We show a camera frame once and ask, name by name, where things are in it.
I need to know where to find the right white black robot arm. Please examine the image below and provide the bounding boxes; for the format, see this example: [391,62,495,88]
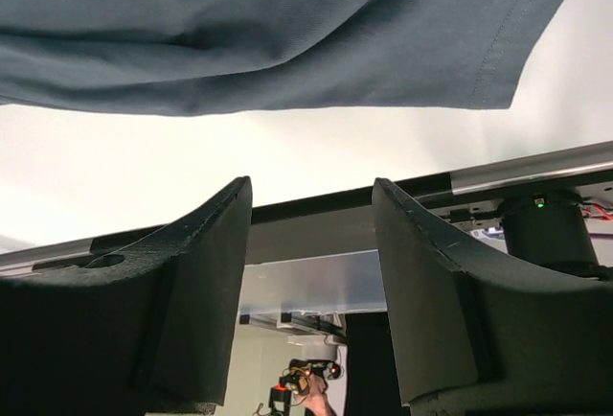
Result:
[1,177,612,415]

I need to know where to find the grey blue polo shirt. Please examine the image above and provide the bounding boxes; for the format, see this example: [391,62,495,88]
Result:
[1,0,564,116]

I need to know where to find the person's hand in background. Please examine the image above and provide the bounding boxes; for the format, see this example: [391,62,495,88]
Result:
[302,375,336,416]

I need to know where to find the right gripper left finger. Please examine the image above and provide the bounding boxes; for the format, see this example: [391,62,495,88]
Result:
[1,176,252,415]

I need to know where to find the aluminium front frame rail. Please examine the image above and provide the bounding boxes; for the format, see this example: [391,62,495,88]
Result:
[1,142,612,277]

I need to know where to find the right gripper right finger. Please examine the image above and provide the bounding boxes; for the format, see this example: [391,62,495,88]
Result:
[372,178,612,415]

